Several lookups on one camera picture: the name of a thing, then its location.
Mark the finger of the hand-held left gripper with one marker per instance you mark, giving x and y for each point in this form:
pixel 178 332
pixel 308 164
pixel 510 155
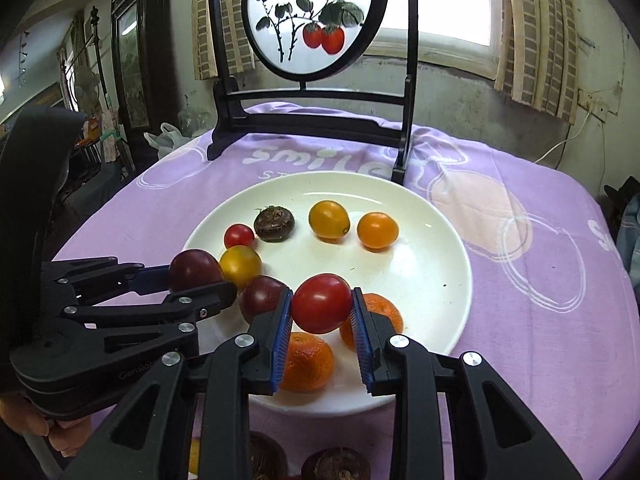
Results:
pixel 150 275
pixel 150 315

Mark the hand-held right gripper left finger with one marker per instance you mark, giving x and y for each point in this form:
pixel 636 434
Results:
pixel 282 345

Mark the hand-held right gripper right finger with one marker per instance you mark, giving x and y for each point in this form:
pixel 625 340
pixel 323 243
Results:
pixel 362 345

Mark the orange mandarin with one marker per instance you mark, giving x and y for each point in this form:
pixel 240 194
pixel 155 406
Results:
pixel 307 362
pixel 382 312

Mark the dark purple tomato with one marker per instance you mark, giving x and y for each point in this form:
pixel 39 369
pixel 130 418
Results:
pixel 195 270
pixel 260 297

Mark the red cherry tomato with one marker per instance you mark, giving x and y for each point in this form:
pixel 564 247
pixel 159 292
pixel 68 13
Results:
pixel 321 302
pixel 239 236

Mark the white oval plate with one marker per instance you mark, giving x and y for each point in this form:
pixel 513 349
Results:
pixel 425 270

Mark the brown water chestnut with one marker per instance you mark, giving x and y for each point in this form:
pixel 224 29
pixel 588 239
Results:
pixel 336 465
pixel 273 223
pixel 267 455

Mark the yellow-orange oval tomato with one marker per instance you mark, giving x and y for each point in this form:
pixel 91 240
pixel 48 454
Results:
pixel 328 220

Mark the person's left hand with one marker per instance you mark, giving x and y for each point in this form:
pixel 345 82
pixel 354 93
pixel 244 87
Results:
pixel 60 435

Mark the white plastic bag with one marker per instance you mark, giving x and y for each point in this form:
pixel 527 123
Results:
pixel 162 140

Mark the purple tablecloth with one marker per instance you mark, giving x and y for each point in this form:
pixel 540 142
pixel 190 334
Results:
pixel 525 310

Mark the dark wooden cabinet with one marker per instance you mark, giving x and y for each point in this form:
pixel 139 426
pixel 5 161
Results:
pixel 137 60

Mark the black framed painted table screen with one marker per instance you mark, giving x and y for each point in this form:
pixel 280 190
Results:
pixel 310 110

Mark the beige brick-pattern curtain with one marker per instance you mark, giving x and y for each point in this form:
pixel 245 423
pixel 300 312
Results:
pixel 540 35
pixel 220 20

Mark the blue cloth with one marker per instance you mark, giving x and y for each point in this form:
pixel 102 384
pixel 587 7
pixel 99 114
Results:
pixel 629 245

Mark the window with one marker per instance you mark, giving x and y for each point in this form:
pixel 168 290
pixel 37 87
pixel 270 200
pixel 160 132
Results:
pixel 450 0

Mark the wall socket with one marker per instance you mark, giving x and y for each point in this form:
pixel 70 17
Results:
pixel 594 105

